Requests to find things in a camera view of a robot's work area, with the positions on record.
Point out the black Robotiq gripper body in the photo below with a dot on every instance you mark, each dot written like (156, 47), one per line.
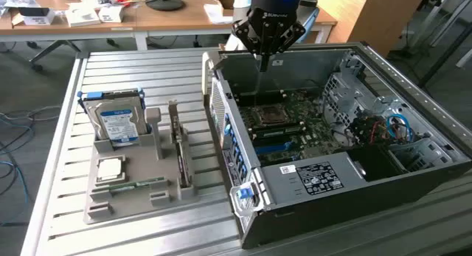
(275, 7)

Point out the black graphics card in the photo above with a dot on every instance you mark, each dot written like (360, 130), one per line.
(183, 162)

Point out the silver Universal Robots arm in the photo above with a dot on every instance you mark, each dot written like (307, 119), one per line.
(236, 43)

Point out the white paper stack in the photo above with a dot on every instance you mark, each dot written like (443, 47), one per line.
(217, 14)

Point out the wooden desk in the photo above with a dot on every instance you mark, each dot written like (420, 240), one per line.
(165, 21)

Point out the wooden cabinet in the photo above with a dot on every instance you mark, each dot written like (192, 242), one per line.
(376, 18)

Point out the black lamp base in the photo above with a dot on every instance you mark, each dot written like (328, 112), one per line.
(164, 3)

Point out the perforated metal drive cage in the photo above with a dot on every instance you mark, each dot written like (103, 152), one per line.
(343, 95)

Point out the CPU socket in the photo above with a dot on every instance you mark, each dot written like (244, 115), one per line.
(271, 115)

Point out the green motherboard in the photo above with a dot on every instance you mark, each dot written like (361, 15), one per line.
(317, 128)

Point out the installed green RAM stick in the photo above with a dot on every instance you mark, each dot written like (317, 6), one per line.
(276, 131)

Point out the small white labelled box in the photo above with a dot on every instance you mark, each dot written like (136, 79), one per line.
(111, 14)

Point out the long blue expansion slot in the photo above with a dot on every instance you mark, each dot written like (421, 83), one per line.
(272, 148)

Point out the grey chipset heat sink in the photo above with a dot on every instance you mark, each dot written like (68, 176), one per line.
(313, 153)

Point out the white box with disc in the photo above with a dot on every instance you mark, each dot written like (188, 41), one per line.
(83, 16)

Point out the short blue expansion slot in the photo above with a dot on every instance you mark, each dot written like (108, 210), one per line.
(295, 156)

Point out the hard disk in blue caddy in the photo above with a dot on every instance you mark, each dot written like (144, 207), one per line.
(113, 123)

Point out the grey parts rack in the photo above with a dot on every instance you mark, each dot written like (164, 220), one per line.
(147, 162)

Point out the grey power supply unit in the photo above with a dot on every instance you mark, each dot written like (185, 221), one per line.
(280, 184)

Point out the light grey disk bay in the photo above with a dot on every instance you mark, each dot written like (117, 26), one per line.
(424, 151)

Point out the white box with black top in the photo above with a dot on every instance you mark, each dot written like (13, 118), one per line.
(36, 16)

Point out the blue case latch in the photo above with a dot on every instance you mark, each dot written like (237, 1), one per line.
(245, 192)

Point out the silver CPU chip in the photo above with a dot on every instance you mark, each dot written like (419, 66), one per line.
(109, 169)

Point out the clear plastic bag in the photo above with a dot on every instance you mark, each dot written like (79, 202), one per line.
(17, 0)

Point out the open black PC case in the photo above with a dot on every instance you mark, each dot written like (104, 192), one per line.
(368, 206)

